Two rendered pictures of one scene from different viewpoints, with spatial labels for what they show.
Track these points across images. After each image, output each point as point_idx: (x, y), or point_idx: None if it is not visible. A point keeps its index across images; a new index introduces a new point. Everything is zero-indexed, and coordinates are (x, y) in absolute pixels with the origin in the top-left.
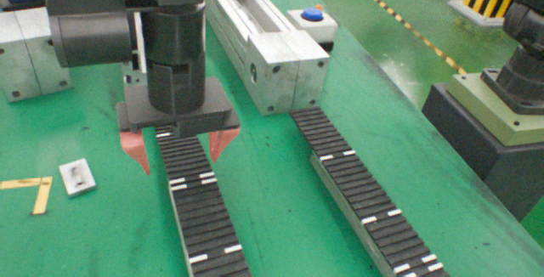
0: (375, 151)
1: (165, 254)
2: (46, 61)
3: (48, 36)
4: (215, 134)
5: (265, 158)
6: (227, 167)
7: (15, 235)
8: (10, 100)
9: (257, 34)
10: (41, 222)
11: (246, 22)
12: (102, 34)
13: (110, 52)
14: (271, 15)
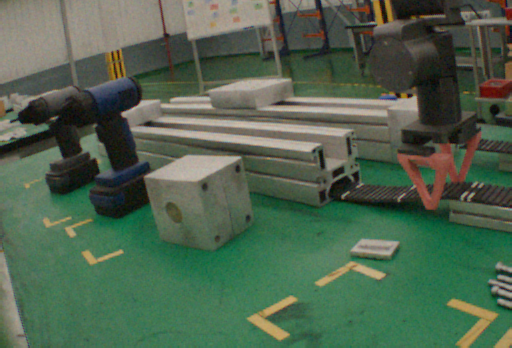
0: None
1: (500, 238)
2: (235, 193)
3: (235, 161)
4: (452, 161)
5: (474, 181)
6: None
7: (390, 291)
8: (214, 248)
9: (392, 106)
10: (394, 278)
11: (364, 110)
12: (428, 51)
13: (432, 65)
14: (372, 102)
